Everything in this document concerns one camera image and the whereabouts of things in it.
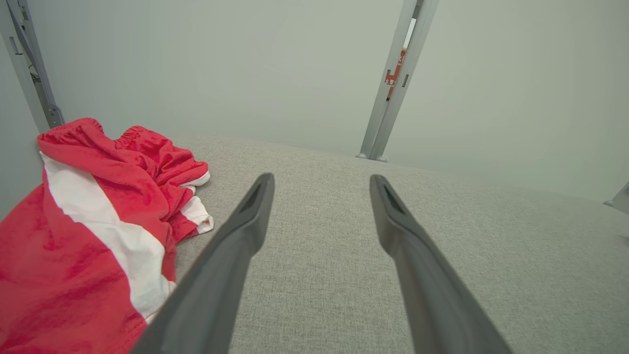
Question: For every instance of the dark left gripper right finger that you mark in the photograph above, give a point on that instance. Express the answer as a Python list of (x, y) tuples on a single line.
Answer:
[(432, 295)]

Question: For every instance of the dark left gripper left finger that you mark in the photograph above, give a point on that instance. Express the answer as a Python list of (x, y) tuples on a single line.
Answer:
[(216, 285)]

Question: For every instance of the red shorts with white stripe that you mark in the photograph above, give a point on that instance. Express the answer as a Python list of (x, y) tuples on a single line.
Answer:
[(73, 285)]

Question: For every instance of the grey fabric sofa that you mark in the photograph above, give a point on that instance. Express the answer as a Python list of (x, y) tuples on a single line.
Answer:
[(319, 295)]

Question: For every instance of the grey metal frame post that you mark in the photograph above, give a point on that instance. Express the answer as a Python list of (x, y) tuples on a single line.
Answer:
[(381, 123), (37, 69), (620, 199)]

